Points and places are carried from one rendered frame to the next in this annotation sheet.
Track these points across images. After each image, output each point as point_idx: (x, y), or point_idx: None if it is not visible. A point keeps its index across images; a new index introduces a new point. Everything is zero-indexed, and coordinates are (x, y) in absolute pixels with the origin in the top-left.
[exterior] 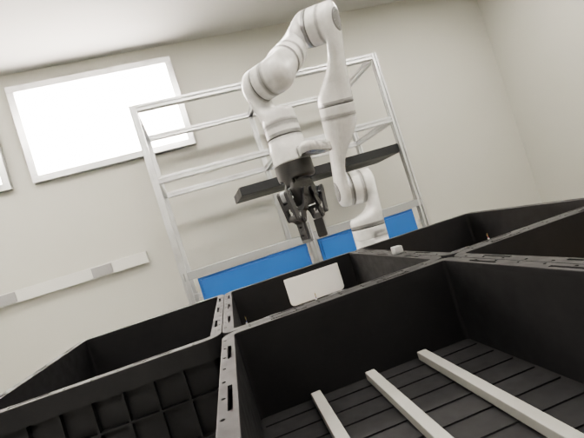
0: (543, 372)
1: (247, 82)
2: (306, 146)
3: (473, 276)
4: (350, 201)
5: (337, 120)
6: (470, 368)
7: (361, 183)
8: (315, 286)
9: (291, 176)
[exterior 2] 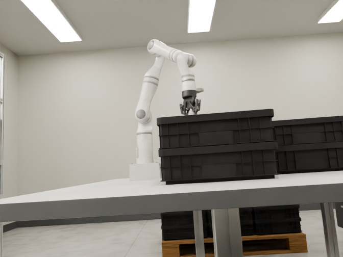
0: None
1: (188, 56)
2: (203, 88)
3: None
4: (147, 120)
5: (156, 85)
6: None
7: (151, 114)
8: None
9: (195, 95)
